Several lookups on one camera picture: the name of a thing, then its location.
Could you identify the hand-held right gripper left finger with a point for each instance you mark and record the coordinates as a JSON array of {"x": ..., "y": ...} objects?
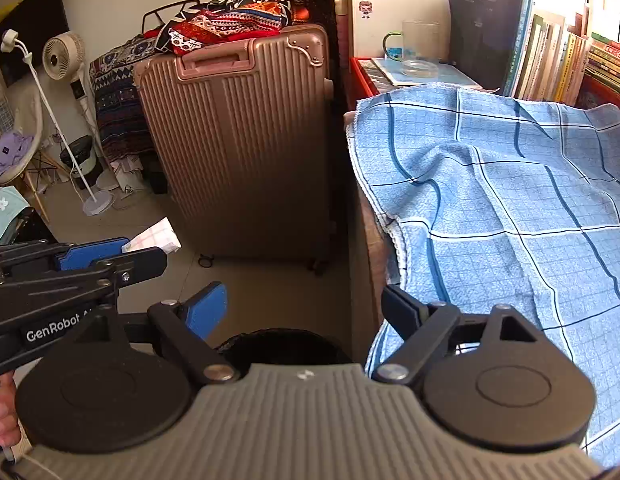
[{"x": 210, "y": 310}]

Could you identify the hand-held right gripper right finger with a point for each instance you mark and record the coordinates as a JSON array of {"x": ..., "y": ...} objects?
[{"x": 397, "y": 310}]

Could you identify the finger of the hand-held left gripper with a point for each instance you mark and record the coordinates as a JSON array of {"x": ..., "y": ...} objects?
[
  {"x": 140, "y": 262},
  {"x": 90, "y": 252}
]

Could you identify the pink eraser block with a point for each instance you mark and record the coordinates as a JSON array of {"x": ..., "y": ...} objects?
[{"x": 157, "y": 237}]

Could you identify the black waste bin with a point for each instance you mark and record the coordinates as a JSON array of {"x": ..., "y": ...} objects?
[{"x": 285, "y": 345}]

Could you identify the person's left hand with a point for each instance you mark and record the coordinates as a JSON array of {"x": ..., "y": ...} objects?
[{"x": 2, "y": 410}]

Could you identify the brown wooden desk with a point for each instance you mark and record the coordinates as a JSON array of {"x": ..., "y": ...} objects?
[{"x": 362, "y": 260}]

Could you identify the mint green flower cloth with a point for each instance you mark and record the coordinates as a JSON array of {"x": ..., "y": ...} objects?
[{"x": 5, "y": 210}]

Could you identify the small black white bin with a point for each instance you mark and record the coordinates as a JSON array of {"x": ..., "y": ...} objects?
[{"x": 80, "y": 157}]

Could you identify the purple cloth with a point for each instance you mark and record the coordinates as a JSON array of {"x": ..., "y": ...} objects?
[{"x": 10, "y": 152}]

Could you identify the white round chair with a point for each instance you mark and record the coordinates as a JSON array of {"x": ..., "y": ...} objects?
[{"x": 27, "y": 125}]

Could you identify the rose gold ribbed suitcase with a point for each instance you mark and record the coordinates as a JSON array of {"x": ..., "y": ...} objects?
[{"x": 240, "y": 160}]

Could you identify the dark patterned draped cloth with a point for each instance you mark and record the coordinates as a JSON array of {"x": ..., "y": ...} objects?
[{"x": 120, "y": 110}]

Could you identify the blue checked cloth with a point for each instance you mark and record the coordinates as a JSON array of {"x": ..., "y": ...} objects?
[{"x": 515, "y": 210}]

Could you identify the white pole stand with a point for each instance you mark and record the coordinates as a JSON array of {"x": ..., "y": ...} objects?
[{"x": 10, "y": 40}]

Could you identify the red plastic tray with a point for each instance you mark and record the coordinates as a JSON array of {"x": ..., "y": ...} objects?
[{"x": 362, "y": 77}]

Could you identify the light blue flat booklet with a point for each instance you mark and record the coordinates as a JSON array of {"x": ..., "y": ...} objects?
[{"x": 450, "y": 76}]

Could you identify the black flat screen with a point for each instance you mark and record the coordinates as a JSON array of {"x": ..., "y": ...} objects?
[{"x": 35, "y": 15}]

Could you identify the pile of patterned clothes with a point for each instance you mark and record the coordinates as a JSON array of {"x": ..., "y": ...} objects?
[{"x": 225, "y": 22}]

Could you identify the large dark blue book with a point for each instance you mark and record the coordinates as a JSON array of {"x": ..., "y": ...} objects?
[{"x": 485, "y": 35}]

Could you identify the row of thin upright books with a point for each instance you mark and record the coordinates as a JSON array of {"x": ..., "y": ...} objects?
[{"x": 545, "y": 60}]

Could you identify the red box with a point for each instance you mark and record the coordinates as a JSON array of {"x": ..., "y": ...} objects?
[{"x": 605, "y": 95}]

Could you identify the stack of flat books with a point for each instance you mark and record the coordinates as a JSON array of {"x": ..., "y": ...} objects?
[{"x": 610, "y": 60}]

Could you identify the white pedestal fan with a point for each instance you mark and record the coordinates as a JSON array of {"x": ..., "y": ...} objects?
[{"x": 62, "y": 57}]

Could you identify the small cartoon wall sticker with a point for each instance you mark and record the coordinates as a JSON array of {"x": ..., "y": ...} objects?
[{"x": 365, "y": 9}]

